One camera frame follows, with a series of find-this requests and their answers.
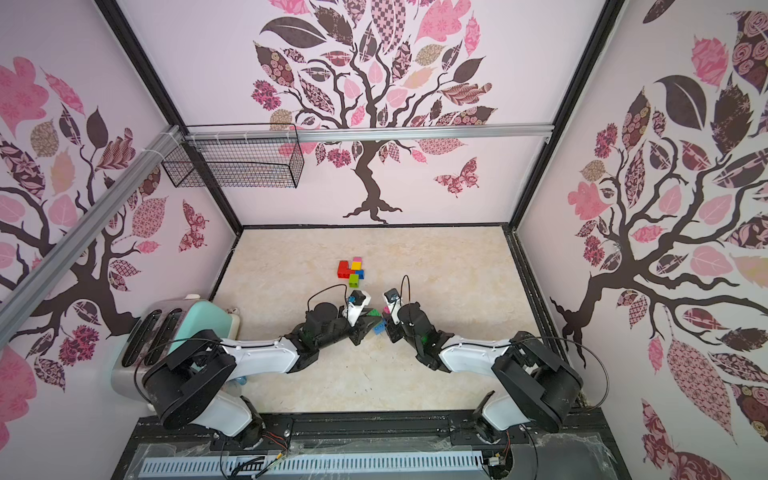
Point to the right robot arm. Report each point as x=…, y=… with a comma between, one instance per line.
x=538, y=386

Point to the aluminium frame bar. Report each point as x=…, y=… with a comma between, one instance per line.
x=376, y=134
x=23, y=300

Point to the white slotted cable duct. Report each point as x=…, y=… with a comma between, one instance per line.
x=450, y=464

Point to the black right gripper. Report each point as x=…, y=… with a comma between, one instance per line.
x=393, y=326

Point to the long red lego brick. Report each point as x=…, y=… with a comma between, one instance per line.
x=343, y=270

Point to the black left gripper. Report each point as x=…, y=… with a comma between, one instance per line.
x=362, y=327

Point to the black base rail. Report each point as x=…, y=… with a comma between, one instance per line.
x=584, y=449

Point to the aluminium frame bar left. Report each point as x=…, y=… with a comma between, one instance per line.
x=23, y=300

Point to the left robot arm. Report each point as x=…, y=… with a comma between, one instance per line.
x=187, y=386

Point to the mint green toaster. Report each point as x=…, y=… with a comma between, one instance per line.
x=164, y=327

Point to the black wire basket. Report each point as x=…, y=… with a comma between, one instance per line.
x=238, y=155

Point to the aluminium frame bar back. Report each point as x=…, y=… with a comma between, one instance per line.
x=376, y=134

